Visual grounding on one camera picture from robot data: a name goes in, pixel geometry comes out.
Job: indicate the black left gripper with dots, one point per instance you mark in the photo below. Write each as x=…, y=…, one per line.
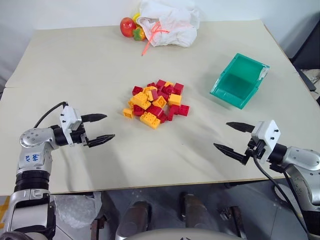
x=79, y=138

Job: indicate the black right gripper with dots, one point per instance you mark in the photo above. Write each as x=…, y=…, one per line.
x=255, y=148

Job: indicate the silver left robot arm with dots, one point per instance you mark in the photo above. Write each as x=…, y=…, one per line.
x=32, y=140

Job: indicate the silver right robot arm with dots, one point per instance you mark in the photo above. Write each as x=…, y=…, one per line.
x=302, y=157

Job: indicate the green plastic bin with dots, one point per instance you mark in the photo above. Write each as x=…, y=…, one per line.
x=237, y=82

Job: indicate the white label on bin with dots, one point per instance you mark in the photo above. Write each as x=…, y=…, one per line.
x=263, y=74

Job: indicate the white round base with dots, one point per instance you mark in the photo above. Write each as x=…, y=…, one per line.
x=285, y=195

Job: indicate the dark rounded shape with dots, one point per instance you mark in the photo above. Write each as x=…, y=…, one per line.
x=196, y=212
x=135, y=218

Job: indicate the white plastic sheet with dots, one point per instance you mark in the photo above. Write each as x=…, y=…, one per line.
x=75, y=210

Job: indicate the orange green toy fruit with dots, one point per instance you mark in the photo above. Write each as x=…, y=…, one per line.
x=139, y=34

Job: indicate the red toy apple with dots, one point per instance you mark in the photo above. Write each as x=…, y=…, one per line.
x=127, y=27

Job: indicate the yellow toy fruit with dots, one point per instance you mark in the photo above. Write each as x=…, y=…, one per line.
x=136, y=17

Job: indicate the white cloth bag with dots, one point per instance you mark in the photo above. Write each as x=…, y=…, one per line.
x=175, y=25

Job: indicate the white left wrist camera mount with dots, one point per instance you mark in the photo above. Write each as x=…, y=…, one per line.
x=70, y=120

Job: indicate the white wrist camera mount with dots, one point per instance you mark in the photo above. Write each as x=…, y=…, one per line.
x=70, y=120
x=267, y=136

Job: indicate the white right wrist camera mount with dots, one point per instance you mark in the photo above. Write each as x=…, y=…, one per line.
x=267, y=136

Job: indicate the dark metal bracket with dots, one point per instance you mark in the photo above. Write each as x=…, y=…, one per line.
x=97, y=226
x=233, y=220

